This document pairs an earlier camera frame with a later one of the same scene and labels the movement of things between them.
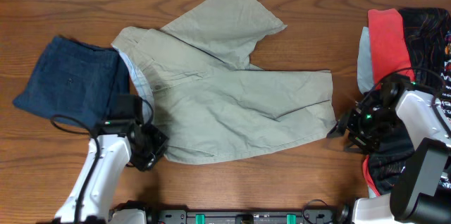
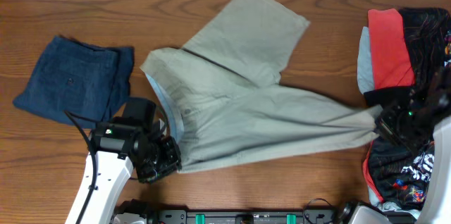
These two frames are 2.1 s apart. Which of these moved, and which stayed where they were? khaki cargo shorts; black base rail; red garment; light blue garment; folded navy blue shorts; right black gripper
Moved: khaki cargo shorts; right black gripper
Stayed: black base rail; red garment; folded navy blue shorts; light blue garment
